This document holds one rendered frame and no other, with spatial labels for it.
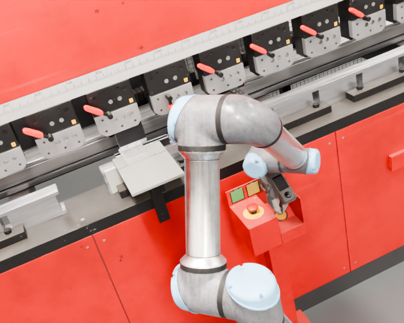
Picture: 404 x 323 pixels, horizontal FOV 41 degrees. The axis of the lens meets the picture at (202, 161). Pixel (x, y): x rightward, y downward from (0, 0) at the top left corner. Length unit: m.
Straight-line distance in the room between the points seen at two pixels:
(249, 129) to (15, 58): 0.81
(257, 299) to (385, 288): 1.42
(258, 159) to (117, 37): 0.59
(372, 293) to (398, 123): 0.79
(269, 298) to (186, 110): 0.47
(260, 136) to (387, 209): 1.32
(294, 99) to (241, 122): 0.91
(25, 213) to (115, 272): 0.38
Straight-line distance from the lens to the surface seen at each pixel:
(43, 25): 1.71
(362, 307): 2.54
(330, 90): 2.18
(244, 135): 1.22
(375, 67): 2.27
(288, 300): 2.13
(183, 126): 1.26
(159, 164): 1.79
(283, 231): 1.85
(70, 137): 1.82
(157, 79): 1.83
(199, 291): 1.33
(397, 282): 2.64
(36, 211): 1.94
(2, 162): 1.83
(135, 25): 1.76
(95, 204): 1.95
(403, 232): 2.62
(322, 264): 2.42
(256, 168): 1.59
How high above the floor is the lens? 1.90
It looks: 31 degrees down
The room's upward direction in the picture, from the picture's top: 15 degrees counter-clockwise
